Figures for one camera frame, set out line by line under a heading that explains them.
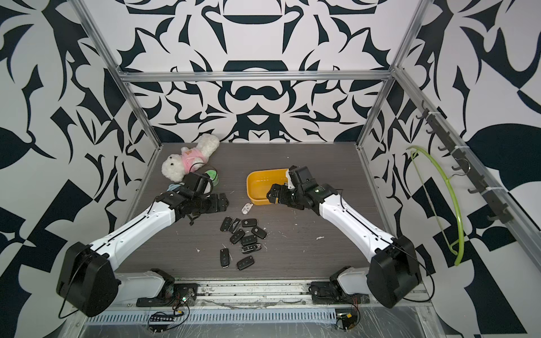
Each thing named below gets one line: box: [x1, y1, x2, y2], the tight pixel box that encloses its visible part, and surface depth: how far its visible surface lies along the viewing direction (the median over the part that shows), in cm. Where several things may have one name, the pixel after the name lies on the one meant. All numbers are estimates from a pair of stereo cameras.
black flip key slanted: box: [228, 217, 241, 234], surface depth 91 cm
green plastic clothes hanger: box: [405, 145, 465, 267], surface depth 62 cm
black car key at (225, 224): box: [219, 215, 233, 232], surface depth 91 cm
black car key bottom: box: [236, 255, 255, 271], surface depth 82 cm
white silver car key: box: [241, 202, 254, 215], surface depth 96 cm
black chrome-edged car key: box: [240, 242, 263, 254], surface depth 85 cm
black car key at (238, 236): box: [229, 228, 246, 246], surface depth 88 cm
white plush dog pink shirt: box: [161, 133, 220, 183], surface depth 103 cm
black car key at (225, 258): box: [219, 247, 230, 269], surface depth 83 cm
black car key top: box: [241, 218, 258, 228], surface depth 93 cm
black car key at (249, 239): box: [240, 235, 258, 246], surface depth 87 cm
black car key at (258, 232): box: [250, 226, 267, 240], surface depth 89 cm
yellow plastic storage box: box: [246, 168, 289, 206], surface depth 103 cm
